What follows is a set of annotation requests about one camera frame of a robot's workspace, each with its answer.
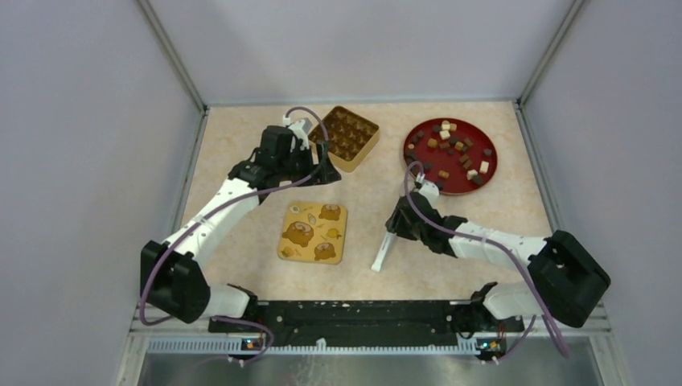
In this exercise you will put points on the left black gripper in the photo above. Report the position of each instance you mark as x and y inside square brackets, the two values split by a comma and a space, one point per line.
[306, 151]

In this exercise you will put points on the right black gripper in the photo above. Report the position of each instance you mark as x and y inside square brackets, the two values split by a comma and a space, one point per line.
[395, 224]

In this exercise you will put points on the silver metal tongs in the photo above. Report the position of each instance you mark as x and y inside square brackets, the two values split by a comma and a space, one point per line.
[385, 246]

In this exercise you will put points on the gold chocolate tin box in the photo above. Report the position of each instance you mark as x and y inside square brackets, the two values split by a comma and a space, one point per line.
[351, 138]

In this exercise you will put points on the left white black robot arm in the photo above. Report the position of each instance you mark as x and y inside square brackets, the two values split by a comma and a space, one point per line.
[172, 277]

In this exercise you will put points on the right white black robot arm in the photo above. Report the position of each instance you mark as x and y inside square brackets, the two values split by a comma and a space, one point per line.
[561, 281]

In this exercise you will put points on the white chocolate cube right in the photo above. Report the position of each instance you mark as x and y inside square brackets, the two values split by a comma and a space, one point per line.
[484, 167]

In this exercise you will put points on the yellow bear tin lid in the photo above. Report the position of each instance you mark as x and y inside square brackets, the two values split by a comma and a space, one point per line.
[313, 233]

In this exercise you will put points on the red round plate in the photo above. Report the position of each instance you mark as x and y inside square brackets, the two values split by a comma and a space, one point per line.
[460, 155]

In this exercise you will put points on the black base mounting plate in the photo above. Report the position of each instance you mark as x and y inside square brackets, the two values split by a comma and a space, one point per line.
[370, 323]

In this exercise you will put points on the grey aluminium rail frame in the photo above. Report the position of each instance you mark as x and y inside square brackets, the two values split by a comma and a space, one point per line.
[178, 338]

